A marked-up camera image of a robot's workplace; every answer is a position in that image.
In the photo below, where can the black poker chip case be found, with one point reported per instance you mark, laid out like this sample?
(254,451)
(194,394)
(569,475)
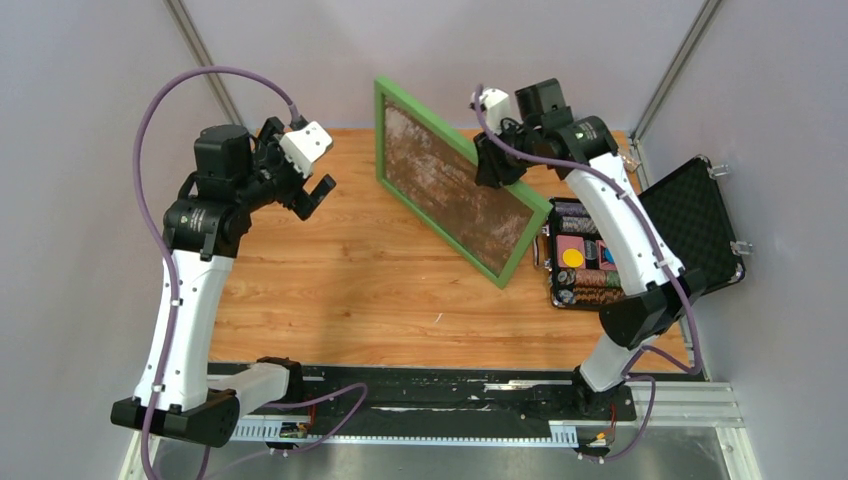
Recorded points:
(689,212)

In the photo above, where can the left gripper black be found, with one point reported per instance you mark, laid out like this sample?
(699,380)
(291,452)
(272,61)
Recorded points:
(268,146)

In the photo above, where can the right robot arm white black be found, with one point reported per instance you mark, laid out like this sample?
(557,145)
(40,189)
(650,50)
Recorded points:
(535,126)

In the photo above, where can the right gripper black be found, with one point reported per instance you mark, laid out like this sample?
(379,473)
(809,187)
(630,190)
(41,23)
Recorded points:
(491,171)

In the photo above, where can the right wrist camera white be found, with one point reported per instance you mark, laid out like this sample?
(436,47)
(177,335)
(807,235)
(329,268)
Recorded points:
(495,107)

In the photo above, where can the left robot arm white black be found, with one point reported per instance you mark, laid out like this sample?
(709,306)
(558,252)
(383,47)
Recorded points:
(236,173)

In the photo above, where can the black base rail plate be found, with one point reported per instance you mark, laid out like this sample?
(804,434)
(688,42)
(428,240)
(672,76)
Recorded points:
(416,403)

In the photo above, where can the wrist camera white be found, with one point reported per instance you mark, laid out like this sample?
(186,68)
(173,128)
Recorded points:
(495,107)
(304,147)

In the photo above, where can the wooden picture frame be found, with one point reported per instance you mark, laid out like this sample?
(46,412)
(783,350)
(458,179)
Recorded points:
(386,90)

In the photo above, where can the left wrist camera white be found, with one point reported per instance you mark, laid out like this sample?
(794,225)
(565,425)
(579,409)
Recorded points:
(304,147)

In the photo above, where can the yellow poker chip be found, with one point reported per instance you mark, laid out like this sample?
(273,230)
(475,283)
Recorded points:
(573,258)

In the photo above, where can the autumn forest photo board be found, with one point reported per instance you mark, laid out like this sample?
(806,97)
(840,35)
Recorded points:
(440,182)

